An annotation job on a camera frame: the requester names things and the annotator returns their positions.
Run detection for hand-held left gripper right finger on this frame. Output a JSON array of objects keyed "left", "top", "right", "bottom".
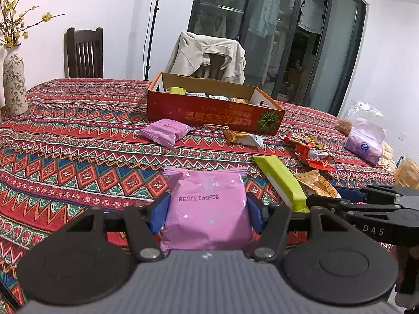
[{"left": 245, "top": 192, "right": 361, "bottom": 264}]

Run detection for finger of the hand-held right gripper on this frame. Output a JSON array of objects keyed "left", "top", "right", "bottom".
[
  {"left": 306, "top": 194, "right": 399, "bottom": 218},
  {"left": 333, "top": 184, "right": 399, "bottom": 201}
]

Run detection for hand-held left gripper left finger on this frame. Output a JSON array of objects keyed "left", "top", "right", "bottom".
[{"left": 65, "top": 193, "right": 171, "bottom": 263}]

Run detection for pink snack packet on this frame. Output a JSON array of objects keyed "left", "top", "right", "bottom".
[
  {"left": 140, "top": 119, "right": 194, "bottom": 148},
  {"left": 160, "top": 166, "right": 260, "bottom": 257}
]

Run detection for orange cardboard box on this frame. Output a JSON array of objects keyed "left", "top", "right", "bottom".
[{"left": 146, "top": 72, "right": 286, "bottom": 136}]

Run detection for brown crisps packet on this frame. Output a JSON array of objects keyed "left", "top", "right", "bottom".
[{"left": 295, "top": 169, "right": 341, "bottom": 200}]

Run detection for long green snack packet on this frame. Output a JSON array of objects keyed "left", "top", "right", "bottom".
[{"left": 253, "top": 155, "right": 309, "bottom": 213}]

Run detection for purple tissue pack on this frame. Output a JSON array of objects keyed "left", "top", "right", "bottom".
[{"left": 343, "top": 119, "right": 386, "bottom": 166}]

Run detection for bag of crackers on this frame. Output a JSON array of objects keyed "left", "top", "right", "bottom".
[{"left": 381, "top": 141, "right": 396, "bottom": 172}]

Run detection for red snack packet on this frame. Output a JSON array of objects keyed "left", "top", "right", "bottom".
[{"left": 282, "top": 133, "right": 338, "bottom": 171}]

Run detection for patterned red tablecloth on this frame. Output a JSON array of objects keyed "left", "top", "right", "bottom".
[{"left": 0, "top": 78, "right": 406, "bottom": 313}]

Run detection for wooden chair under jacket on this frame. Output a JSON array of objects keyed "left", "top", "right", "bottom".
[{"left": 209, "top": 54, "right": 230, "bottom": 80}]

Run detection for beige jacket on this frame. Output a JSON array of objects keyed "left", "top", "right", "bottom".
[{"left": 164, "top": 32, "right": 247, "bottom": 85}]

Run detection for glass sliding doors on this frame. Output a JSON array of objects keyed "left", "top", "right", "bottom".
[{"left": 188, "top": 0, "right": 366, "bottom": 116}]

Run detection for dark wooden chair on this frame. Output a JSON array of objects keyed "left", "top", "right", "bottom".
[{"left": 63, "top": 27, "right": 104, "bottom": 79}]

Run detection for black light stand pole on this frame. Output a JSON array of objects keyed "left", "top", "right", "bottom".
[{"left": 144, "top": 0, "right": 165, "bottom": 81}]

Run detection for floral patterned vase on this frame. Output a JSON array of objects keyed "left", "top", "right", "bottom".
[{"left": 3, "top": 43, "right": 29, "bottom": 117}]

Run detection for yellow flower branches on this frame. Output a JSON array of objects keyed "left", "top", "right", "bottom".
[{"left": 0, "top": 0, "right": 66, "bottom": 49}]

